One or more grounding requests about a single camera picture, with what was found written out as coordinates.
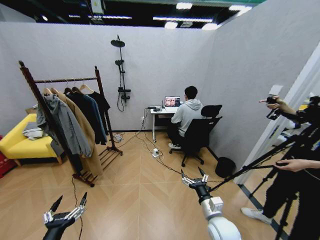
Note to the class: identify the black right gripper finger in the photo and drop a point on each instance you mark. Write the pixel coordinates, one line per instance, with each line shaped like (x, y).
(186, 180)
(204, 178)

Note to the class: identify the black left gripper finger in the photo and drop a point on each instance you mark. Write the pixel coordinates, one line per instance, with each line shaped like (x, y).
(51, 212)
(78, 208)

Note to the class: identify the black camera tripod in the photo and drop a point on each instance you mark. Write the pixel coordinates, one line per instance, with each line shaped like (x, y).
(250, 165)

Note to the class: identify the black hand-held device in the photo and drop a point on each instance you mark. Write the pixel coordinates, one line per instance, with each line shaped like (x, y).
(270, 100)

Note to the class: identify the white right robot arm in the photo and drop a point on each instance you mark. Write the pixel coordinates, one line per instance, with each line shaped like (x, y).
(217, 220)

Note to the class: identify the white crumpled garment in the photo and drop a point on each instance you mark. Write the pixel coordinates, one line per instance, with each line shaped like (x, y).
(33, 132)

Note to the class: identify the grey hooded garment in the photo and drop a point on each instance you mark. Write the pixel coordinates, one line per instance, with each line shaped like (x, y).
(65, 125)

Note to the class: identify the dark blue garment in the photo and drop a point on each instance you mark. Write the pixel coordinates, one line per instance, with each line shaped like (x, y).
(100, 125)

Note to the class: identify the black long garment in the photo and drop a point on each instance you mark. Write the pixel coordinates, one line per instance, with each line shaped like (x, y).
(83, 110)

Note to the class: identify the black thin garment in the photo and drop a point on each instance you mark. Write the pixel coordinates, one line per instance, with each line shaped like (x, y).
(102, 102)

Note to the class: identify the dark wooden clothes hanger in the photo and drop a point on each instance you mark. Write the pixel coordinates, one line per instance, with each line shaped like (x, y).
(75, 89)
(67, 89)

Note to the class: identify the white power strip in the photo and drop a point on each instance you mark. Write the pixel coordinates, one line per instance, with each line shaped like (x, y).
(155, 152)

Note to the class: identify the black office chair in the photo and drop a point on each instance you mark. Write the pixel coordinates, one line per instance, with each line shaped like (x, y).
(200, 132)

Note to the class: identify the tan long coat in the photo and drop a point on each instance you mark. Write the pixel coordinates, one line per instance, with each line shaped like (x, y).
(93, 160)

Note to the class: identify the seated person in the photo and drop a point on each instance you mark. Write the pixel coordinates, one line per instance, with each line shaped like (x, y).
(186, 117)

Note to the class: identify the red plastic crate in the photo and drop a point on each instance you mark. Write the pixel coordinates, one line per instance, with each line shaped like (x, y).
(5, 162)

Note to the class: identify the yellow sofa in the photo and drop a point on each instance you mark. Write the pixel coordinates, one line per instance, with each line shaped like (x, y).
(22, 147)

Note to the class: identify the white desk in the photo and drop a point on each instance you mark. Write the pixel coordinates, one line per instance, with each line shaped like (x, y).
(160, 113)

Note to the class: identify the black desk device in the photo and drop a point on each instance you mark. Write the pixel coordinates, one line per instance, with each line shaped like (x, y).
(156, 108)

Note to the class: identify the open laptop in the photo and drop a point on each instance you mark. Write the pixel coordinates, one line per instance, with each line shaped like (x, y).
(172, 102)

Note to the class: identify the white floor adapter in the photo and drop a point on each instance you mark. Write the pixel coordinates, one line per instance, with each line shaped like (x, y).
(117, 137)

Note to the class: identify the cardboard box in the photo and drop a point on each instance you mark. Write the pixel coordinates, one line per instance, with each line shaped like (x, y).
(30, 110)

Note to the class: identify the standing person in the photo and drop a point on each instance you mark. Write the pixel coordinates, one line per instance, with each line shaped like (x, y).
(307, 200)

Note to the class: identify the dark wooden clothes rack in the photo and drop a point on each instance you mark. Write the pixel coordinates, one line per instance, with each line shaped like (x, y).
(102, 100)

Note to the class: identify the white card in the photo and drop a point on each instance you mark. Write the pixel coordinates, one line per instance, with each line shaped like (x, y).
(275, 90)

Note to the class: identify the black shower set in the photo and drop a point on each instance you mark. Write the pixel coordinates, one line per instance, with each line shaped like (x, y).
(121, 75)

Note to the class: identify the long ceiling strip light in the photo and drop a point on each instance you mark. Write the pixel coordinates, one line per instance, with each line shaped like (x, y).
(182, 19)

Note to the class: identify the white door frame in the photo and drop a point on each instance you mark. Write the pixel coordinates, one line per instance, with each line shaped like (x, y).
(287, 100)

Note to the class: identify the black camera on tripod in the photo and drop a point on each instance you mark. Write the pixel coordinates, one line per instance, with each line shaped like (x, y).
(311, 110)

